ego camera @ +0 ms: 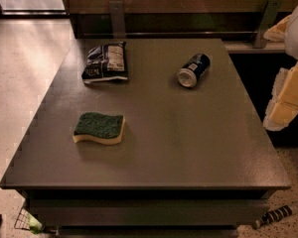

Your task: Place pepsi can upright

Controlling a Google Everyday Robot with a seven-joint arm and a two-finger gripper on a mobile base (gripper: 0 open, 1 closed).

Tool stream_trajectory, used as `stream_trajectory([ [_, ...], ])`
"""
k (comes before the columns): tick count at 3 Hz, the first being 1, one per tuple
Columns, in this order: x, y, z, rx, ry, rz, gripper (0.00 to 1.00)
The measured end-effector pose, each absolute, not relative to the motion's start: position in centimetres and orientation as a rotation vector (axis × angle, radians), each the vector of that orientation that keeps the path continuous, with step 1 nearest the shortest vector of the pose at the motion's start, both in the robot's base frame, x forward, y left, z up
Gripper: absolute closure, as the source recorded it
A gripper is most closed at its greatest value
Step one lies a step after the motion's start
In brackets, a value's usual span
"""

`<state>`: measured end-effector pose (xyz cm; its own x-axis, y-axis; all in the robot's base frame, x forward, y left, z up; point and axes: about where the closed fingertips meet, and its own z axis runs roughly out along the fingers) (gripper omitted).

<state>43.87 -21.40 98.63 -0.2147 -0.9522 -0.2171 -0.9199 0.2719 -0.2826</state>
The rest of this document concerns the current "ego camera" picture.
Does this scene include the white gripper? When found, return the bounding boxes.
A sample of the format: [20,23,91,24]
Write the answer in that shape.
[263,6,298,131]

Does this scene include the blue pepsi can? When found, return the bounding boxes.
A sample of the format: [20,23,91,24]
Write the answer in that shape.
[177,54,211,88]

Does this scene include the dark chip bag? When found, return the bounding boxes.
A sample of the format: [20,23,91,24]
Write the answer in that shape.
[81,42,128,83]

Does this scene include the green and yellow sponge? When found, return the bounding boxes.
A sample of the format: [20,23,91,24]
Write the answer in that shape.
[73,112,125,145]

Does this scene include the right metal shelf bracket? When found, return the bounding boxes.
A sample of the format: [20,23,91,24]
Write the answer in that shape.
[252,0,283,49]

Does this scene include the metal shelf bracket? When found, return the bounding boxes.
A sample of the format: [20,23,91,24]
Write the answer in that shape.
[252,0,283,49]
[109,0,126,39]

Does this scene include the striped black white handle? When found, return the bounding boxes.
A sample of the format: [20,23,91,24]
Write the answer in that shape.
[252,201,298,229]

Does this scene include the left metal shelf bracket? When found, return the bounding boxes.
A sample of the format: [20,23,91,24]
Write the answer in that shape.
[109,0,126,39]

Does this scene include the wire basket with green item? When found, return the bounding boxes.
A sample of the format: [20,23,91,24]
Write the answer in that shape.
[14,203,44,234]

